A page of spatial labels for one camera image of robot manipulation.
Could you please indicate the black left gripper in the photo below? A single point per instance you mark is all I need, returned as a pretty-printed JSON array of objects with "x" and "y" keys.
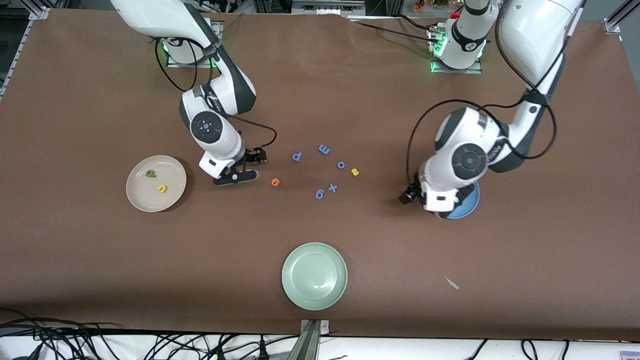
[{"x": 411, "y": 194}]

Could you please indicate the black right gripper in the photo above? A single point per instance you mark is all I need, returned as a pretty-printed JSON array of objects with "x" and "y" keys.
[{"x": 253, "y": 156}]

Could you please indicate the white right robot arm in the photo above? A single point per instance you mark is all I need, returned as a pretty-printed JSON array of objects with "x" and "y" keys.
[{"x": 220, "y": 135}]

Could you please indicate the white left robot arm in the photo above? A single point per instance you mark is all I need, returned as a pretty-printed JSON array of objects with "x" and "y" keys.
[{"x": 465, "y": 160}]

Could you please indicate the blue foam letter p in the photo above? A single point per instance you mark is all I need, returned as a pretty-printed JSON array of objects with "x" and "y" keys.
[{"x": 297, "y": 156}]

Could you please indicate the blue round plate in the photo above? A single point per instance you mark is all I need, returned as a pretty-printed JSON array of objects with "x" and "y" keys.
[{"x": 470, "y": 200}]

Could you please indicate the blue foam letter m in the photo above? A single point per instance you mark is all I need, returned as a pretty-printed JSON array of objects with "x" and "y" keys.
[{"x": 324, "y": 149}]

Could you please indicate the blue foam letter g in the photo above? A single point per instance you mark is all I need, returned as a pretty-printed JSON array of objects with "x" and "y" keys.
[{"x": 319, "y": 194}]

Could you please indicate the blue foam letter x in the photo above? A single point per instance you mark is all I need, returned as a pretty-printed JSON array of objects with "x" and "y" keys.
[{"x": 332, "y": 188}]

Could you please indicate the white tape scrap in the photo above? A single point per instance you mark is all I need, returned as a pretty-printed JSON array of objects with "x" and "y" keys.
[{"x": 452, "y": 284}]

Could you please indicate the brown table cover sheet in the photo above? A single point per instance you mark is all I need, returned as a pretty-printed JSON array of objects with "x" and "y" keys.
[{"x": 350, "y": 90}]

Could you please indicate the pale green round plate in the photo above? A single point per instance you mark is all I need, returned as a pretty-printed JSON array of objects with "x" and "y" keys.
[{"x": 314, "y": 276}]

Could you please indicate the beige round plate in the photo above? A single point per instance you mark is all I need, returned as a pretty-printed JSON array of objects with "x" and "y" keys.
[{"x": 145, "y": 197}]

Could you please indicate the grey equipment box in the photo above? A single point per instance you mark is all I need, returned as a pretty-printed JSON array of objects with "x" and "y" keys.
[{"x": 325, "y": 6}]

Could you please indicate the orange brown object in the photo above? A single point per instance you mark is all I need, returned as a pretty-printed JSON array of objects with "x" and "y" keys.
[{"x": 430, "y": 4}]

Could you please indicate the pink blue card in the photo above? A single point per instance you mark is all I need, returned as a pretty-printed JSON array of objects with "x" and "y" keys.
[{"x": 631, "y": 355}]

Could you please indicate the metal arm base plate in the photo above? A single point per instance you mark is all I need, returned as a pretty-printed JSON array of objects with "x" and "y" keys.
[
  {"x": 175, "y": 62},
  {"x": 472, "y": 71}
]

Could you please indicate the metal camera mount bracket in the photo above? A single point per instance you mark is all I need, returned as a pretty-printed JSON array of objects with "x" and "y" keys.
[{"x": 312, "y": 345}]

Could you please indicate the aluminium frame rail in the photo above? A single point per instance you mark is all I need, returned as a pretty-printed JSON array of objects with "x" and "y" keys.
[
  {"x": 22, "y": 50},
  {"x": 612, "y": 25}
]

